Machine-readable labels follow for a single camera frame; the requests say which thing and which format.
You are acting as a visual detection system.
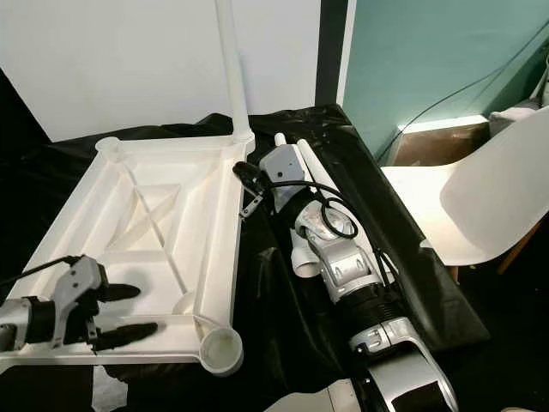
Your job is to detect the white wall panel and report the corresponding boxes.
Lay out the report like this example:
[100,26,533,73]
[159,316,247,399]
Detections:
[0,0,320,142]

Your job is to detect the grey cushion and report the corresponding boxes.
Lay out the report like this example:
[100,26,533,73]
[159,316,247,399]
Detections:
[489,105,549,138]

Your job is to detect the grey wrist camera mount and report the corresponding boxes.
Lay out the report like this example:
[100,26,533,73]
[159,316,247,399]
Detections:
[53,255,112,346]
[260,143,311,213]

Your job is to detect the black vertical wall post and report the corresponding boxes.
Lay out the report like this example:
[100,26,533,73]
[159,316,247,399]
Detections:
[316,0,346,108]

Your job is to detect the white plastic table top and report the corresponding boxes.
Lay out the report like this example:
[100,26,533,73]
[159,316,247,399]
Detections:
[0,133,245,379]

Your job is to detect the white plastic chair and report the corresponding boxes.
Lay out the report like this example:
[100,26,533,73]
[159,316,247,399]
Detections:
[382,103,549,276]

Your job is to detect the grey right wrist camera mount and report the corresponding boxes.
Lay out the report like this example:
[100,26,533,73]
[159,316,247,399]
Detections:
[260,143,311,213]

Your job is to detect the black wall cable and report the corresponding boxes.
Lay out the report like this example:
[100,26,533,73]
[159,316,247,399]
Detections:
[376,41,549,160]

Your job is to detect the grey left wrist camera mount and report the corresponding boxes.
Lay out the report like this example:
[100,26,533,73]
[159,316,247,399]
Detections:
[53,255,112,346]

